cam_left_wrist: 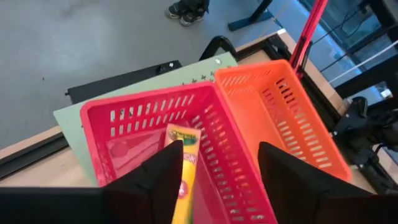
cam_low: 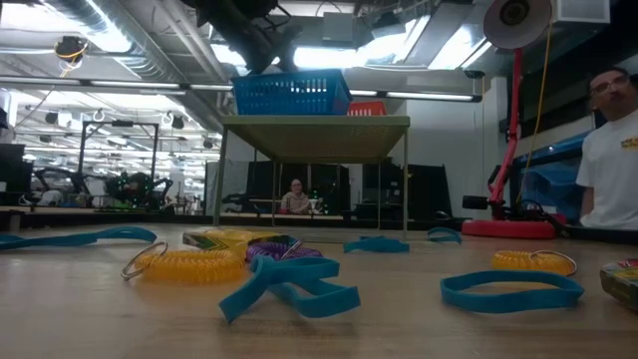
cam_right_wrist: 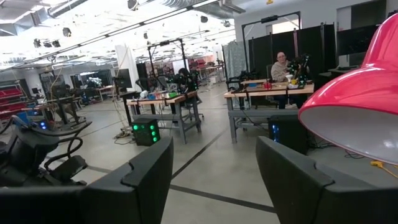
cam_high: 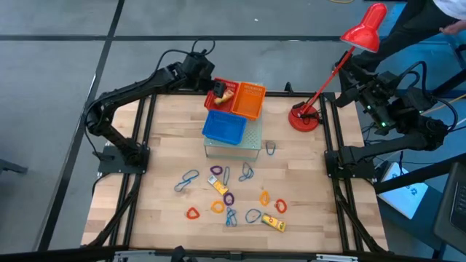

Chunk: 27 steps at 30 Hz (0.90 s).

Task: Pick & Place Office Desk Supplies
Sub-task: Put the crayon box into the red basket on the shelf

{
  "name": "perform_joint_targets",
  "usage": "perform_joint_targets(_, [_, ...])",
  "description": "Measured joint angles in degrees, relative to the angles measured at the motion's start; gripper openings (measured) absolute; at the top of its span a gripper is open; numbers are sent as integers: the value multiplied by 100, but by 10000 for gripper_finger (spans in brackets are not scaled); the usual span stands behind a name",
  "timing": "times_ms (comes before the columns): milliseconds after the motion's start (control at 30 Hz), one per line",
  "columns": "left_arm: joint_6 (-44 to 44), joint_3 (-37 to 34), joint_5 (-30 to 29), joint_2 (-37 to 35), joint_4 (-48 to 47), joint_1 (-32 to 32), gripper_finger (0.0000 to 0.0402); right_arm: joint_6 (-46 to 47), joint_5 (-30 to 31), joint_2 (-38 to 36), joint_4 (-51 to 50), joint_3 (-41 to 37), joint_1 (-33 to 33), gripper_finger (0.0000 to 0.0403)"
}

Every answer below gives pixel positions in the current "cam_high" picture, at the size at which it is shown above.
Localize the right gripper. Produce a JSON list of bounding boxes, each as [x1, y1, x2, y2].
[[333, 60, 398, 128]]

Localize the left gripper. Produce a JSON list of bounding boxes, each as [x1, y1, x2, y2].
[[181, 52, 227, 98]]

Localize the yellow snack packets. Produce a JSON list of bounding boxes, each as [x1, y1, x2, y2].
[[213, 89, 235, 106]]

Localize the yellow crayon box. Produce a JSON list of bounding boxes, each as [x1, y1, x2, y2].
[[261, 213, 287, 233], [207, 175, 229, 197]]

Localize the red desk lamp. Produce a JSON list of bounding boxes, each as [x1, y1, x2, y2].
[[288, 2, 389, 132]]

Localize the red plastic basket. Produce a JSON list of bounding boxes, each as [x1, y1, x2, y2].
[[203, 76, 241, 114]]

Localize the blue plastic basket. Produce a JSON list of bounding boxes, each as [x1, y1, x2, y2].
[[202, 109, 248, 146]]

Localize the person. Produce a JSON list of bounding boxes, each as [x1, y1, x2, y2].
[[351, 0, 466, 72]]

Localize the black table leg stand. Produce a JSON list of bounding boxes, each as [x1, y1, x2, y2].
[[395, 68, 466, 99]]

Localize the black diagonal beam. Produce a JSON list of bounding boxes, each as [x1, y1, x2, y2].
[[374, 152, 466, 194]]

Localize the person's hand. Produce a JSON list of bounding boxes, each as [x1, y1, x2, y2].
[[439, 20, 466, 36]]

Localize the white box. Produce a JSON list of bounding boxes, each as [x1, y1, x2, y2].
[[377, 162, 430, 220]]

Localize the grey laptop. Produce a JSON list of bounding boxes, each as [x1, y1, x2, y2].
[[433, 162, 466, 255]]

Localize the grey chair base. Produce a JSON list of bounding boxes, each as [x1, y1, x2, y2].
[[0, 159, 28, 175]]

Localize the black rig crossbar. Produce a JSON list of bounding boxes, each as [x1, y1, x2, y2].
[[0, 245, 466, 262]]

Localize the black aluminium table frame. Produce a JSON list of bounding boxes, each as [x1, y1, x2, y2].
[[82, 82, 389, 255]]

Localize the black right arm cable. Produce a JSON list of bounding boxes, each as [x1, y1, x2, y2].
[[398, 60, 459, 132]]

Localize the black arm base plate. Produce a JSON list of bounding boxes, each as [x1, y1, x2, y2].
[[325, 147, 376, 179], [98, 143, 151, 175]]

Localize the yellow cable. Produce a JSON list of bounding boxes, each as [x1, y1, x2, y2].
[[422, 92, 466, 116]]

